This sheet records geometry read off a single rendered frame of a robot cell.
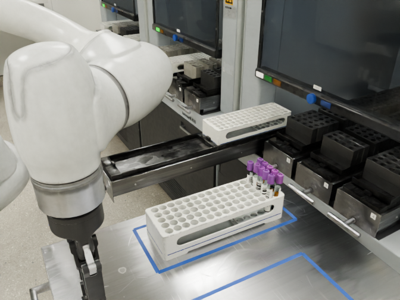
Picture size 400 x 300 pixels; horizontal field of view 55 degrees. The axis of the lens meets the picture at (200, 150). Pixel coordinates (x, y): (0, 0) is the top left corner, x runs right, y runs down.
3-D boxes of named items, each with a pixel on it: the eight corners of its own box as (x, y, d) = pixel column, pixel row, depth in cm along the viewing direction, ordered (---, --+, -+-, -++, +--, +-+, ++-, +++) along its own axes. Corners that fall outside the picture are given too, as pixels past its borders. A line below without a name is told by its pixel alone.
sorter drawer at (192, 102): (300, 78, 200) (302, 61, 195) (319, 86, 189) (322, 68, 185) (175, 106, 168) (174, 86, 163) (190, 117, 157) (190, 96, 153)
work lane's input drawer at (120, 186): (274, 130, 147) (276, 108, 143) (299, 145, 137) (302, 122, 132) (84, 184, 115) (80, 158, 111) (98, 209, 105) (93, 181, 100)
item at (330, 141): (355, 168, 107) (359, 149, 104) (349, 170, 106) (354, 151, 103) (324, 150, 116) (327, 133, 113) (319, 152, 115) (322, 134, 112)
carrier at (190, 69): (200, 80, 172) (200, 66, 169) (196, 81, 171) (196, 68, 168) (187, 73, 180) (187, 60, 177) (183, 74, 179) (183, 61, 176)
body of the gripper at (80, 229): (108, 209, 51) (116, 260, 56) (92, 178, 58) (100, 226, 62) (50, 227, 48) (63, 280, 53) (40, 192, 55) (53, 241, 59)
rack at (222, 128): (271, 117, 141) (273, 102, 138) (290, 128, 133) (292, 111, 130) (201, 136, 128) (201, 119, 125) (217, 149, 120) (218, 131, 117)
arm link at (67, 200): (91, 143, 55) (97, 177, 58) (24, 159, 52) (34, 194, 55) (110, 173, 48) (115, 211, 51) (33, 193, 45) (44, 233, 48)
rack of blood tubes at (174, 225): (257, 194, 96) (259, 173, 93) (283, 216, 89) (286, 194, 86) (146, 231, 84) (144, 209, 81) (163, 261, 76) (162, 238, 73)
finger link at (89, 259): (88, 224, 55) (97, 243, 51) (94, 253, 57) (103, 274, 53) (71, 229, 54) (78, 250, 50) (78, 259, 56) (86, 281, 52)
